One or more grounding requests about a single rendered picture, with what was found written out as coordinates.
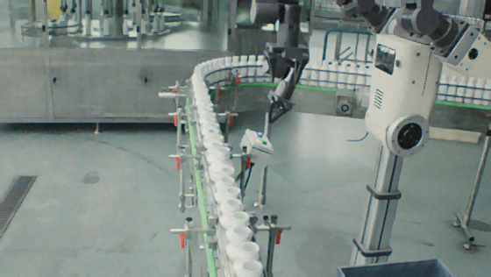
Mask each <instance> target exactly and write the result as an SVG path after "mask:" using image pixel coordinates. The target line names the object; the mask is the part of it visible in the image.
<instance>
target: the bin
mask: <svg viewBox="0 0 491 277"><path fill-rule="evenodd" d="M337 271H338V275H337V277H456V276H454V275H453V273H452V272H451V271H450V270H449V269H448V268H447V267H446V266H445V264H444V263H443V262H442V261H441V260H440V259H439V258H438V257H435V258H431V259H410V260H405V261H396V262H383V263H375V264H369V265H355V266H337Z"/></svg>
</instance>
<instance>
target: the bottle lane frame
mask: <svg viewBox="0 0 491 277"><path fill-rule="evenodd" d="M186 109H187V110H186V111H187V113H190V108H189V103H186ZM190 119H192V118H191V117H187V129H186V139H187V145H188V144H189V139H190V146H188V153H189V148H190V154H196V153H197V150H196V141H195V135H194V130H193V129H194V128H193V125H190V123H189V120H190ZM197 162H198V160H196V159H189V168H190V177H191V176H193V181H194V193H195V188H196V186H197V195H195V196H194V205H195V199H197V203H196V208H195V215H196V228H206V226H207V225H209V221H208V219H207V212H208V211H206V205H205V199H204V192H203V184H202V178H201V173H200V170H196V167H195V165H196V163H197ZM208 237H210V236H207V233H197V238H198V245H199V252H200V256H201V261H202V268H203V277H205V271H207V267H208V268H209V277H217V269H218V268H216V264H215V258H214V253H213V252H214V251H215V250H213V249H208V244H207V243H206V239H208Z"/></svg>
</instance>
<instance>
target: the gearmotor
mask: <svg viewBox="0 0 491 277"><path fill-rule="evenodd" d="M370 91H371V89H369V88H361V87H358V88H356V89H355V93H354V92H352V91H343V90H339V91H337V94H336V101H335V108H334V112H335V117H349V118H353V116H354V111H355V107H356V108H362V109H368V108H369V101H370ZM368 133H369V132H368V131H367V134H366V136H367V135H368ZM366 136H365V137H364V138H363V139H365V138H366ZM363 139H360V140H346V141H348V142H358V141H361V140H363Z"/></svg>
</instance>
